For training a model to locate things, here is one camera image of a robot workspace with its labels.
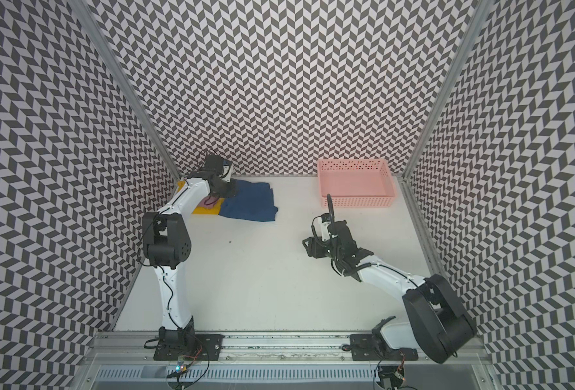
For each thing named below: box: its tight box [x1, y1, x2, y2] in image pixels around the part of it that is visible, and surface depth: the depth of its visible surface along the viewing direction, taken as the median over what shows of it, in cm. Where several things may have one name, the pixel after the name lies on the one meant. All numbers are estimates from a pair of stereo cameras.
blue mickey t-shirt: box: [218, 178, 279, 222], surface depth 107 cm
